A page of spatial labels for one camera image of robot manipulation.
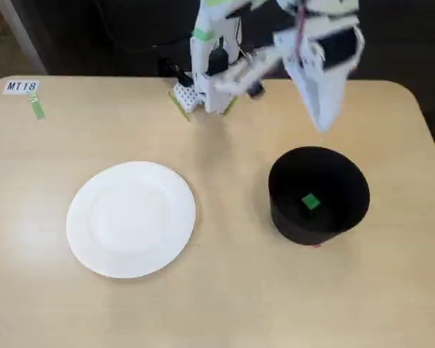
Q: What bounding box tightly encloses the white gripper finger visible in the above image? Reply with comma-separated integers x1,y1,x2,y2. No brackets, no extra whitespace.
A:
283,61,326,130
320,67,351,132

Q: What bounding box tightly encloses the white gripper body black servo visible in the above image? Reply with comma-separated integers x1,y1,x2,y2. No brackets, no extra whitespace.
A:
274,22,366,75

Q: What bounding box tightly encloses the small green cube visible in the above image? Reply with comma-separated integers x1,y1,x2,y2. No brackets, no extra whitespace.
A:
301,193,321,212

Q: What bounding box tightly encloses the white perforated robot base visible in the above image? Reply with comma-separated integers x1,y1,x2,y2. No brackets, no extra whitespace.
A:
173,82,207,114

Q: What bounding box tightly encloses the black round pot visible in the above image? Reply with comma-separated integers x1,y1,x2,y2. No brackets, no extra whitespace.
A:
267,146,371,248

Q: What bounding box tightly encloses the green tape strip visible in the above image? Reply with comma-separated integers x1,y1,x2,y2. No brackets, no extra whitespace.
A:
221,96,239,117
167,90,192,123
26,90,46,120

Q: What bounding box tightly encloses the black plug connector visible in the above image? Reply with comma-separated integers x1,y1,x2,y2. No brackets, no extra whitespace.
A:
157,57,194,88

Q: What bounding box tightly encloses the white paper plate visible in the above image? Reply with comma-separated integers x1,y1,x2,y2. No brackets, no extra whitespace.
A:
65,160,197,279

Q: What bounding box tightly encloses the white MT18 paper label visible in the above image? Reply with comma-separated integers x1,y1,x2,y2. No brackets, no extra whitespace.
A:
2,80,41,96

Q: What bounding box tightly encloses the red white black wire bundle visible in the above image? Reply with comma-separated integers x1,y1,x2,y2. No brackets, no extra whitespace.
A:
293,0,312,70

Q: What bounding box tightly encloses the small white wrist camera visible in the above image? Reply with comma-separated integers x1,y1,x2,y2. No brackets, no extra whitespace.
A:
213,57,266,99

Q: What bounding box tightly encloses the white metal post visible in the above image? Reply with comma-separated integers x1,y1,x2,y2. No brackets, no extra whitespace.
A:
0,0,49,76

